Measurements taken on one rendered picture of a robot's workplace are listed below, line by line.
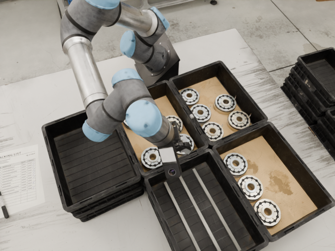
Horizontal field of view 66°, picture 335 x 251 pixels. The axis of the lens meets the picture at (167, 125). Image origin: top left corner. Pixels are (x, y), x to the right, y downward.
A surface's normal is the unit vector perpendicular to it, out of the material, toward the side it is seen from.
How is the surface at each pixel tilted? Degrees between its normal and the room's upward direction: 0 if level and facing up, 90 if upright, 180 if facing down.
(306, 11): 0
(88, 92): 18
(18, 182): 0
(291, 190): 0
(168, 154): 41
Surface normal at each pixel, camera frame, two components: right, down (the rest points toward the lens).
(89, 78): 0.04, -0.54
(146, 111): -0.29, -0.30
